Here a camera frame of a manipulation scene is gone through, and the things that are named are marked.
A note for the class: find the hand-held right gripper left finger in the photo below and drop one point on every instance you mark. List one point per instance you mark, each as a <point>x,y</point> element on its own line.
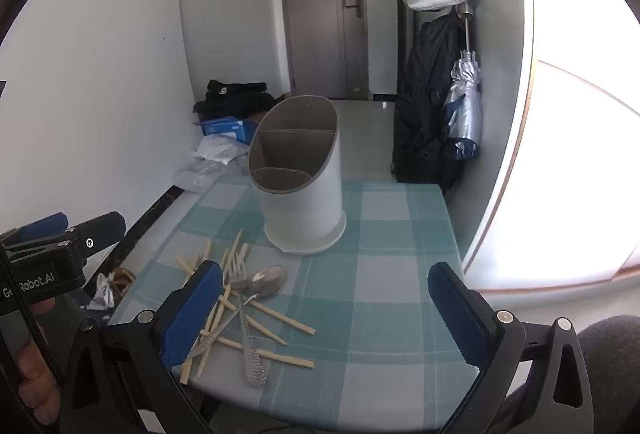
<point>192,314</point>

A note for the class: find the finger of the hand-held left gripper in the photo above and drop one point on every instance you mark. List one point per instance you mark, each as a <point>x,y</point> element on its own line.
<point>45,224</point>
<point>105,229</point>

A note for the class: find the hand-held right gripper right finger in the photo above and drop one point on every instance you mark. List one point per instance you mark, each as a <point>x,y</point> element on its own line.
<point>460,314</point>

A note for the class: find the metal spoon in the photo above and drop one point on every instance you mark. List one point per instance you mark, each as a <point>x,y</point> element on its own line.
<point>270,279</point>

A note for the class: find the bunch of bamboo chopsticks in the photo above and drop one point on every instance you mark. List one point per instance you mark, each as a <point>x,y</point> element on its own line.
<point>280,315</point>

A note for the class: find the white oval utensil holder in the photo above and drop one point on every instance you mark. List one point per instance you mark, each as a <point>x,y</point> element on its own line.
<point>300,214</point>

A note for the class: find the person's left hand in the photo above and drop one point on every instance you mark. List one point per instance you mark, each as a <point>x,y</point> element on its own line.
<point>30,364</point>

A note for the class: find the crumpled white printed bag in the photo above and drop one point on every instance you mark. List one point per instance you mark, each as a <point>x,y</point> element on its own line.
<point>102,294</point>

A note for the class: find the teal checked tablecloth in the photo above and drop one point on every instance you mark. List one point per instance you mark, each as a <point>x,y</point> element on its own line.
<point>380,264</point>

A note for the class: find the grey plastic package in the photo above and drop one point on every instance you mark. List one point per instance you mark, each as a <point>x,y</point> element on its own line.
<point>197,174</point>

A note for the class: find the white plastic bag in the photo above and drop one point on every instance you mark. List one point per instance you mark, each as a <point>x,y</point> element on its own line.
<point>220,148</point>

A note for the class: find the blue cardboard box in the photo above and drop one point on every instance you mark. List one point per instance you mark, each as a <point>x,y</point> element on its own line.
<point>225,127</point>

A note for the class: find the pile of black clothes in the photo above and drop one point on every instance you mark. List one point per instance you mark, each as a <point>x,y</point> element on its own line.
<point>235,101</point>

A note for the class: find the silver folded umbrella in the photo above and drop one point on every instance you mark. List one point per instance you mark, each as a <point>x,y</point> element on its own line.
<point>462,103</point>

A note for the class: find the black hanging jacket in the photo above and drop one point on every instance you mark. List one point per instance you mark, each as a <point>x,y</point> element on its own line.
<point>425,88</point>

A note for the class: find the grey door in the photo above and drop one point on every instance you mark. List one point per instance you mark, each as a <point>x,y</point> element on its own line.
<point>315,13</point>

